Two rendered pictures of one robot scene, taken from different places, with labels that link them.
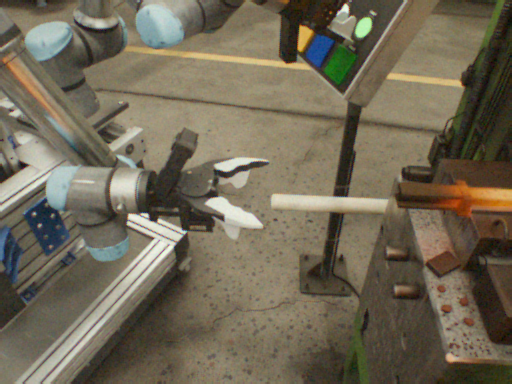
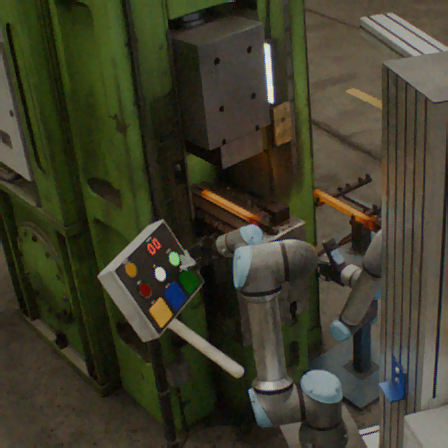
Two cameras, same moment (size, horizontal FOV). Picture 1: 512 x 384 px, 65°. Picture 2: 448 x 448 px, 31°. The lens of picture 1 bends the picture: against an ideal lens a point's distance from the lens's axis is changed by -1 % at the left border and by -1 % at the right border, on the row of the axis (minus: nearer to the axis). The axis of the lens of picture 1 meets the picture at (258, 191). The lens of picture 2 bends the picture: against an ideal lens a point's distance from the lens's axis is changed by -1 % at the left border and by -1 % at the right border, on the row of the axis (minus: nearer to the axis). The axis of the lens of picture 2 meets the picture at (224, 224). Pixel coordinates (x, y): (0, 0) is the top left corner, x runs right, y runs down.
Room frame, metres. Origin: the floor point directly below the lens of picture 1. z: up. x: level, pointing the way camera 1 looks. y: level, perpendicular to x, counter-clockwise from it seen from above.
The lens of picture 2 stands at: (2.33, 1.75, 2.66)
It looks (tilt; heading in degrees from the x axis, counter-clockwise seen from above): 31 degrees down; 230
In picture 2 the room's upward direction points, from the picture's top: 6 degrees counter-clockwise
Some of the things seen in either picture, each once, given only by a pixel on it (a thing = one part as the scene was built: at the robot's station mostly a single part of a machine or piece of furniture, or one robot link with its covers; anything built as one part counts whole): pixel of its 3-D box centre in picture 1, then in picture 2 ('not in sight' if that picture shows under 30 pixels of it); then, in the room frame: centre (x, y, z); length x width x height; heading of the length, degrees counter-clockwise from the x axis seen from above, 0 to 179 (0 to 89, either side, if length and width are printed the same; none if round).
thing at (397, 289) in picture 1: (404, 290); not in sight; (0.37, -0.24, 0.87); 0.04 x 0.03 x 0.03; 86
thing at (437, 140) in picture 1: (439, 152); not in sight; (0.84, -0.47, 0.80); 0.06 x 0.03 x 0.14; 176
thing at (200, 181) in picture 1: (182, 197); (334, 268); (0.48, 0.12, 0.97); 0.12 x 0.08 x 0.09; 86
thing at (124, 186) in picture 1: (132, 192); (351, 275); (0.49, 0.21, 0.98); 0.08 x 0.05 x 0.08; 176
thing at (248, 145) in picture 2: not in sight; (208, 133); (0.46, -0.53, 1.32); 0.42 x 0.20 x 0.10; 86
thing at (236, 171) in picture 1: (241, 174); not in sight; (0.53, 0.03, 0.98); 0.09 x 0.03 x 0.06; 122
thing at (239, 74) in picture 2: not in sight; (210, 71); (0.42, -0.53, 1.56); 0.42 x 0.39 x 0.40; 86
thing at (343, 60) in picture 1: (341, 65); (188, 280); (0.90, -0.20, 1.01); 0.07 x 0.05 x 0.07; 21
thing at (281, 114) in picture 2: not in sight; (281, 123); (0.15, -0.43, 1.27); 0.09 x 0.02 x 0.17; 176
